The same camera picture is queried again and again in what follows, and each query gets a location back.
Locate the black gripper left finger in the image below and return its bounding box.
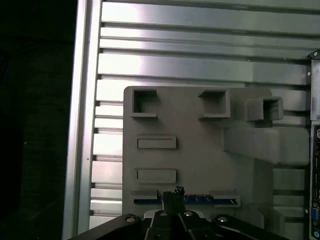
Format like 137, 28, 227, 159
74, 191, 177, 240

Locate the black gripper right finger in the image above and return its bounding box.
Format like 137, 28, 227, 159
174, 187, 288, 240

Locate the RAM stick with black chips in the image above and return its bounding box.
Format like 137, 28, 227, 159
133, 192, 238, 205

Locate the grey plastic parts rack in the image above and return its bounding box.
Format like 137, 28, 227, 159
121, 85, 311, 240

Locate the black open PC case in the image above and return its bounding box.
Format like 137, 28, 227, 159
306, 48, 320, 240

